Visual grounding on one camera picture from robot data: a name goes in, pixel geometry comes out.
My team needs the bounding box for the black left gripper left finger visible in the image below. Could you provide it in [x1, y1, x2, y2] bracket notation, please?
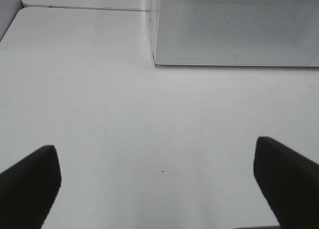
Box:
[0, 145, 62, 229]

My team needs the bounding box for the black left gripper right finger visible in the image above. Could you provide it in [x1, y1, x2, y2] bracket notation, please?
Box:
[253, 136, 319, 229]

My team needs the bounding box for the white microwave oven body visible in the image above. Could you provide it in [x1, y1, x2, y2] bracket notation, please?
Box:
[149, 0, 319, 68]

